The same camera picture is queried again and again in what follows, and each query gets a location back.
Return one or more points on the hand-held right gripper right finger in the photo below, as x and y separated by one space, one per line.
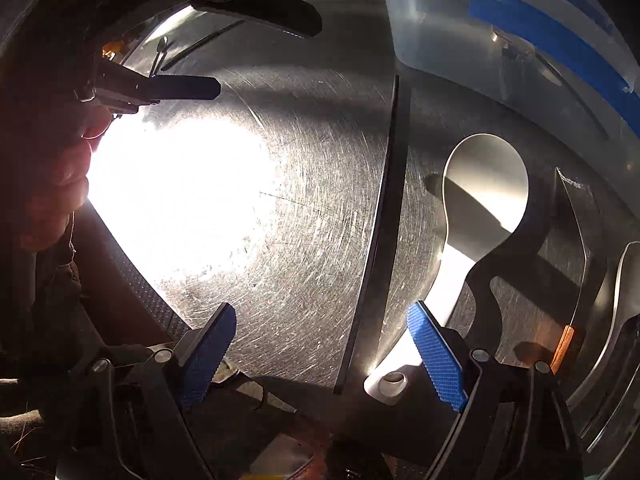
437 360

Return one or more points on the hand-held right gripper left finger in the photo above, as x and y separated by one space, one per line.
207 355

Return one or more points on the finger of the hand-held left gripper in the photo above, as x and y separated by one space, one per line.
185 88
270 7

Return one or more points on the black chopstick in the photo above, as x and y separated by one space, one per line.
377 240
205 42

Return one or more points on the clear plastic bin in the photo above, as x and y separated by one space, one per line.
450 20

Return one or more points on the white plastic serving spoon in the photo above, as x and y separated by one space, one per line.
490 160

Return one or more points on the person's left hand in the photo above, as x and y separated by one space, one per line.
60 175

